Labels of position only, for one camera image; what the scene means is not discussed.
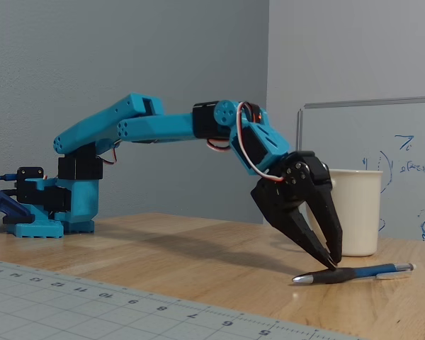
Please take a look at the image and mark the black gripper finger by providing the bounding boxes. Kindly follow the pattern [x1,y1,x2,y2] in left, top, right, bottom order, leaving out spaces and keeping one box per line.
[305,183,344,266]
[249,178,338,272]

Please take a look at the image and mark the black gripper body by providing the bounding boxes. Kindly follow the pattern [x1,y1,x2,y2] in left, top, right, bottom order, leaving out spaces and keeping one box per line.
[278,150,333,196]

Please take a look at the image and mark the blue and black ballpoint pen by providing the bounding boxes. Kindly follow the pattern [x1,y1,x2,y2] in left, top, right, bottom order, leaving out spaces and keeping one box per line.
[291,262,418,285]

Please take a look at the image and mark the whiteboard with blue writing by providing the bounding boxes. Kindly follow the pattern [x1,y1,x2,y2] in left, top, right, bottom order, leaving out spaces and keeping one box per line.
[296,95,425,244]

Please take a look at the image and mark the red black servo cable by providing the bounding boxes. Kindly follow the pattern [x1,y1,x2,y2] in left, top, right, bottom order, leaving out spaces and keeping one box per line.
[94,144,118,166]

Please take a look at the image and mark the grey cutting mat with ruler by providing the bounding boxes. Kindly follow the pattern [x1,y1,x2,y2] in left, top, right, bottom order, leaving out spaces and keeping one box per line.
[0,257,364,340]

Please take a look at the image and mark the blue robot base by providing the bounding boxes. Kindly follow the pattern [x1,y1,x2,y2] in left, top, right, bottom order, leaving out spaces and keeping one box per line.
[2,166,101,239]

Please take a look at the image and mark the white red servo cable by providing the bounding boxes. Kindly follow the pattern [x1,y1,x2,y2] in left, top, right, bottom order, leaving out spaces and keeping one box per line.
[235,101,286,183]

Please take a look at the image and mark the dark blue table clamp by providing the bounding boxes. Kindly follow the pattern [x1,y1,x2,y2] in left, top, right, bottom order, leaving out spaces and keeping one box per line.
[0,187,36,225]

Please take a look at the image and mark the white ceramic mug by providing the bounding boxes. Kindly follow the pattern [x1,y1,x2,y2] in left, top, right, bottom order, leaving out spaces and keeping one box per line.
[305,169,385,258]

